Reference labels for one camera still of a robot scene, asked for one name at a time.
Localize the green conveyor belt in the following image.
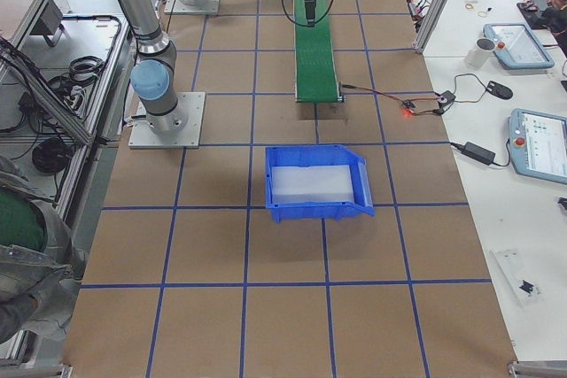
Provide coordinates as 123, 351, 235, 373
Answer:
293, 0, 344, 104

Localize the small black controller box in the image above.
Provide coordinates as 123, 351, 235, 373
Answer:
436, 90, 455, 110

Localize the blue plastic bin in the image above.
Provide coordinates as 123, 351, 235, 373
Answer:
265, 144, 375, 223

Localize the white paper cup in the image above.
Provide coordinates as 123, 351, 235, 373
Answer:
464, 37, 496, 69

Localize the far teach pendant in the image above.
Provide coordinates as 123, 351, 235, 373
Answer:
483, 23, 555, 70

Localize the teach pendant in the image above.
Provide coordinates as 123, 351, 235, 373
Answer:
509, 108, 566, 184
483, 23, 555, 70

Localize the black computer mouse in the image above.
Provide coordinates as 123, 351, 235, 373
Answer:
486, 81, 513, 100

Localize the black power adapter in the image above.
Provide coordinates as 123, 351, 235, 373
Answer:
450, 142, 511, 167

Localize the near teach pendant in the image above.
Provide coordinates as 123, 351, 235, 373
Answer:
509, 108, 566, 184

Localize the clear plastic bag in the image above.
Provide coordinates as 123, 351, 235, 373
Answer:
490, 248, 542, 306

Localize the person in grey jacket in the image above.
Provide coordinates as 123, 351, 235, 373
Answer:
1, 157, 87, 343

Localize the black braided camera cable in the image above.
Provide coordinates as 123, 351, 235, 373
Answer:
279, 0, 339, 27

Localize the aluminium frame post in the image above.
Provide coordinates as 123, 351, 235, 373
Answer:
414, 0, 470, 55

